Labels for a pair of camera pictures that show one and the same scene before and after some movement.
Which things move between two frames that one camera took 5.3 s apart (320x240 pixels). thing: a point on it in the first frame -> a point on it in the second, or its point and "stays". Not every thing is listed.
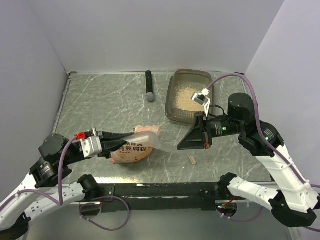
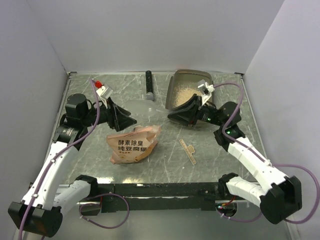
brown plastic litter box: x=180 y=108 stays
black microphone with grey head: x=149 y=95 stays
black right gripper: x=195 y=138 -> x=188 y=116
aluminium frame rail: x=61 y=101 stays
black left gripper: x=108 y=144 -> x=117 y=119
